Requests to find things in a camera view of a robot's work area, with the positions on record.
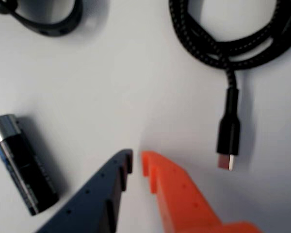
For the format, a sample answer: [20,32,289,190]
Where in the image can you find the grey-blue gripper finger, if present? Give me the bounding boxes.
[35,149,134,233]

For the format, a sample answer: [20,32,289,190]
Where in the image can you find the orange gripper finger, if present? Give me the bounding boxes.
[140,150,263,233]

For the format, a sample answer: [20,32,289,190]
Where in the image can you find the black braided USB cable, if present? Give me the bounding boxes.
[168,0,291,172]

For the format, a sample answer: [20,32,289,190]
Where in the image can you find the black cylindrical battery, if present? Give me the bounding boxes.
[0,114,60,216]

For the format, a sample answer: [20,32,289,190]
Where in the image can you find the black perforated strap band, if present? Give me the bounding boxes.
[0,0,84,37]

